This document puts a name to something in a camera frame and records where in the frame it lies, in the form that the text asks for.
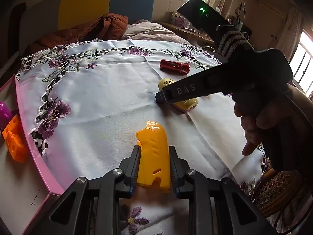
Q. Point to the purple perforated plastic toy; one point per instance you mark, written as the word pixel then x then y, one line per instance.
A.
pixel 5 115

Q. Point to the woven wicker basket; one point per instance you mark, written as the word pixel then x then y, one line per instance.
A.
pixel 276 190

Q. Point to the pale pink pillow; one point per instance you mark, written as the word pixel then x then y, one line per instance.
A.
pixel 146 30

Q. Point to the person's right hand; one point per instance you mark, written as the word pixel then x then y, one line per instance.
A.
pixel 276 112

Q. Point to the yellow-orange plastic shell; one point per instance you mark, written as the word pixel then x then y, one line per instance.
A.
pixel 154 167

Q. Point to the red metal cylinder case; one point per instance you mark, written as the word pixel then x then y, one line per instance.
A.
pixel 174 67

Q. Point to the wooden side desk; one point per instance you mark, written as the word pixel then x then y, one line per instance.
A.
pixel 193 38

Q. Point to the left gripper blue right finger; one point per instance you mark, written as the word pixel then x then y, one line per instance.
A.
pixel 174 169

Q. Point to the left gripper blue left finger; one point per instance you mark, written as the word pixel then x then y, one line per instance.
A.
pixel 134 167

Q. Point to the white floral embroidered tablecloth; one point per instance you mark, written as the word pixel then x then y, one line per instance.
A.
pixel 82 104

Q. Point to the pale yellow perforated case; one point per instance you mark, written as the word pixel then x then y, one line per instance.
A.
pixel 176 96

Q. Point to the orange linked cube blocks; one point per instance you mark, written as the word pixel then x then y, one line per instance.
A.
pixel 15 141

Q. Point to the purple box on desk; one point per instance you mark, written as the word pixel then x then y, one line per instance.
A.
pixel 178 20

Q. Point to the rust orange quilted jacket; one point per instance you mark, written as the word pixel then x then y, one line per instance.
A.
pixel 110 26

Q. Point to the pink-rimmed white tray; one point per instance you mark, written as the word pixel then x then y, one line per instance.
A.
pixel 27 190

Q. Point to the yellow blue sofa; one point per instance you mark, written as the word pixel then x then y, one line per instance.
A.
pixel 27 24

